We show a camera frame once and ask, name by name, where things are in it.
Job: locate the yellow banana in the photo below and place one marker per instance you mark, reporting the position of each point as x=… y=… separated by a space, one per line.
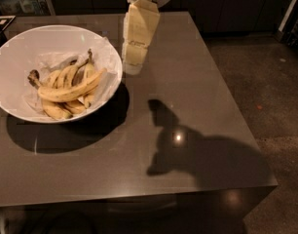
x=69 y=94

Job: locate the banana bunch in bowl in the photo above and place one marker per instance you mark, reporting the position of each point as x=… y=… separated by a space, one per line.
x=69 y=76

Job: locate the white paper bowl liner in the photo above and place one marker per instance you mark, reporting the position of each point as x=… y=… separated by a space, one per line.
x=104 y=56

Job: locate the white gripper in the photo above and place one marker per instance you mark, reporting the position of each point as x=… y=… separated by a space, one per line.
x=140 y=22

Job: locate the white bowl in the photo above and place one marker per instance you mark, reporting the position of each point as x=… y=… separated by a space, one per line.
x=20 y=55

